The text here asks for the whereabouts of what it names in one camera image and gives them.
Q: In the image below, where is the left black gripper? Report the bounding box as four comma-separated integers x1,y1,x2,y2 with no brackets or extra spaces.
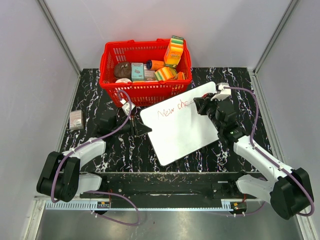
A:
112,113,152,138

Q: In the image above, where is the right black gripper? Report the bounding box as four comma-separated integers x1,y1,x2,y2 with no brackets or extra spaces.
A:
194,93,223,132

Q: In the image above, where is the white whiteboard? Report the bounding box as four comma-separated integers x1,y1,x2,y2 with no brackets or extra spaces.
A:
140,81,219,167

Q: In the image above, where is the red capped whiteboard marker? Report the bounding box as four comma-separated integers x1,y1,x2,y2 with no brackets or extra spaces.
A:
187,93,210,106

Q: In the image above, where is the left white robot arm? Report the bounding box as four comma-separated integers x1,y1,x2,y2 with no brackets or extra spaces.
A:
36,116,152,203

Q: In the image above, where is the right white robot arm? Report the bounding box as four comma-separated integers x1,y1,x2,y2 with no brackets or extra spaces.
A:
193,93,315,220

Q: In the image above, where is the orange snack packet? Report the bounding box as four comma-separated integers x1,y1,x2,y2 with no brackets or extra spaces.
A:
174,71,186,81

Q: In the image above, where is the yellow green sponge pack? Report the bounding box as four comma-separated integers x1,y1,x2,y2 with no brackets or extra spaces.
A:
154,66,178,82

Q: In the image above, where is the white round lid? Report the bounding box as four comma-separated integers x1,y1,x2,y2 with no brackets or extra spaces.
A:
115,78,132,84

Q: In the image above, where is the teal small box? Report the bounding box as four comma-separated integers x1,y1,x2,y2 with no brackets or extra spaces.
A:
131,62,145,82

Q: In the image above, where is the orange juice carton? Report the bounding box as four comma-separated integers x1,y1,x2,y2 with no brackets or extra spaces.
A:
163,35,184,68

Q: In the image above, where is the red plastic shopping basket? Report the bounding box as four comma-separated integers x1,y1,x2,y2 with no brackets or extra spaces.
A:
99,38,192,108

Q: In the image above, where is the brown chocolate muffin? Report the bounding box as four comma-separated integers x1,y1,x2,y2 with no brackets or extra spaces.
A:
113,61,132,79

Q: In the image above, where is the orange blue can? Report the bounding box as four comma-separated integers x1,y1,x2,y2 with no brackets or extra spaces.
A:
146,60,165,71

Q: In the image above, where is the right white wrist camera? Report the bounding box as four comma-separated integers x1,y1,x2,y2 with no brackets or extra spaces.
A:
210,83,231,101

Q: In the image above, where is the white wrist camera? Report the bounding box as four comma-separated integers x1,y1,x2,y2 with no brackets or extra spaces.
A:
120,99,136,116
210,83,231,101

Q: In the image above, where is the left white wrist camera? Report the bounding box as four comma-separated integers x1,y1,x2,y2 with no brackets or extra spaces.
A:
120,99,136,116

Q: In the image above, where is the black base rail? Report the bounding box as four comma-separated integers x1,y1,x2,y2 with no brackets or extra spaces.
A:
81,172,253,210

